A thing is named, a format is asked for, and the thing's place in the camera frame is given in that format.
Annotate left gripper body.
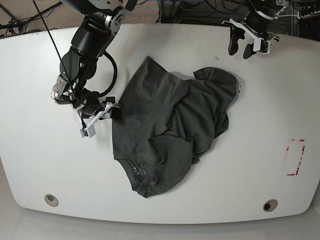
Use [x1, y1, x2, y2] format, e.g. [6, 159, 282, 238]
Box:
[222, 18, 280, 45]

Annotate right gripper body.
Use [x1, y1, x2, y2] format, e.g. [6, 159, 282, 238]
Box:
[72, 88, 116, 125]

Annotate dark grey T-shirt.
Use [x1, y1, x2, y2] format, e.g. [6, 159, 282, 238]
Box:
[112, 57, 238, 198]

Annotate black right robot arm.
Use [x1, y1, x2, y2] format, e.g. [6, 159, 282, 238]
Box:
[51, 0, 137, 119]

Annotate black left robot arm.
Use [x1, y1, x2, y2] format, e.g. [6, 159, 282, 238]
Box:
[222, 0, 289, 60]

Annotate white power strip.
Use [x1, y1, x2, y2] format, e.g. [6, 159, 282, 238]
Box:
[297, 5, 320, 20]

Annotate red tape rectangle marking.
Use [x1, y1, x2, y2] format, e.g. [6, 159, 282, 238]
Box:
[282, 139, 306, 176]

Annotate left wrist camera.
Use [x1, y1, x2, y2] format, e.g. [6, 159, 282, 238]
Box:
[253, 38, 271, 55]

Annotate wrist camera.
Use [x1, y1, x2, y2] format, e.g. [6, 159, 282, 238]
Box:
[253, 38, 271, 55]
[80, 125, 96, 138]

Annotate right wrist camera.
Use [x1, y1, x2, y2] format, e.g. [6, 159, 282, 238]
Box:
[80, 125, 96, 138]

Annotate aluminium frame base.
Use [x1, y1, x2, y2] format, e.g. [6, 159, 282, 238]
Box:
[155, 0, 214, 25]

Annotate left table cable grommet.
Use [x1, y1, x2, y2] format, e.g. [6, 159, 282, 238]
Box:
[44, 194, 59, 207]

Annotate table cable grommet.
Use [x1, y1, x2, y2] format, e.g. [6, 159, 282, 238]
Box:
[44, 194, 59, 207]
[263, 199, 278, 212]

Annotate right table cable grommet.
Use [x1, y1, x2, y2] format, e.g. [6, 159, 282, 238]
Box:
[263, 199, 278, 212]

